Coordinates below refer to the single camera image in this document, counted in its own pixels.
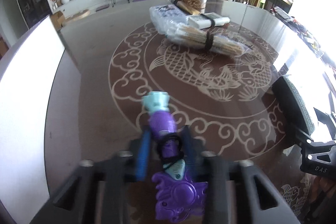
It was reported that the white box with black band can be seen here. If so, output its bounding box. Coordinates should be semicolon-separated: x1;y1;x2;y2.
188;13;231;30

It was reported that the brown tube with black band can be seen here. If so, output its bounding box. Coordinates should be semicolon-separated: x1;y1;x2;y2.
168;0;201;16

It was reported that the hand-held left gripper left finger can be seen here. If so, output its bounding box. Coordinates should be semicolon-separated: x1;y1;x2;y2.
29;130;153;224

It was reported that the purple and teal toy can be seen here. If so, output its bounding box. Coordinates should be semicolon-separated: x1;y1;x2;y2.
142;91;209;223

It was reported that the bundle of wooden sticks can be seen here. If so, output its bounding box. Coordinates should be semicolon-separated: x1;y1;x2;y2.
164;25;254;57

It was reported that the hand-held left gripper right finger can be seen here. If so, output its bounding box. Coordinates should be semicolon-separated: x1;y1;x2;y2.
181;124;302;224

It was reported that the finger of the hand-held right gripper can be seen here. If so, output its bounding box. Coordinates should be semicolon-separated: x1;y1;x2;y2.
301;140;336;180
313;107;336;141

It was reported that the clear printed plastic pack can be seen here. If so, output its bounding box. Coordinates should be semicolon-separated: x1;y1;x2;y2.
149;4;190;36

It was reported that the pile of assorted clutter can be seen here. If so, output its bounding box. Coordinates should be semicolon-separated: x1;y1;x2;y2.
270;0;336;62

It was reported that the white board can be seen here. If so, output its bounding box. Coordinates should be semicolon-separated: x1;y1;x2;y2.
0;15;66;224

